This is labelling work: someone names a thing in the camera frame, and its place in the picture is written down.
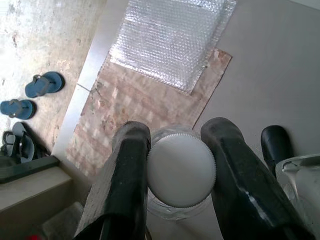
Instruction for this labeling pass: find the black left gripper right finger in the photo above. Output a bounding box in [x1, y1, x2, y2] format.
[200, 117, 316, 240]

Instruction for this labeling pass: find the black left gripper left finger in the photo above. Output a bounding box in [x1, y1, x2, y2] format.
[73, 121, 152, 240]

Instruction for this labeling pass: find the clear jar with white lid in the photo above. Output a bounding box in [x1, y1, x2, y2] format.
[146, 124, 218, 222]

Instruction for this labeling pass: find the black robot left foot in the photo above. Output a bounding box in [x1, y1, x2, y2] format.
[260, 124, 296, 178]

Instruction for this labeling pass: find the pink patterned floor mat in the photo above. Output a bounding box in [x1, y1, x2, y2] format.
[65, 48, 233, 177]

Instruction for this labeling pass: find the grey sandal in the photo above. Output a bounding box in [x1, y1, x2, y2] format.
[1, 131, 20, 158]
[11, 121, 36, 165]

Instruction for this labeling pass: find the metal door threshold strip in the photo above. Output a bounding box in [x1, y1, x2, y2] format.
[51, 0, 131, 161]

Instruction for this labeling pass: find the blue flip-flop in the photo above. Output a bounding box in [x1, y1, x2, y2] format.
[24, 71, 66, 98]
[0, 98, 37, 120]

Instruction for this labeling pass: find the silver bubble wrap sheet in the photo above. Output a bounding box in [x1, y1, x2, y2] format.
[108, 0, 237, 96]

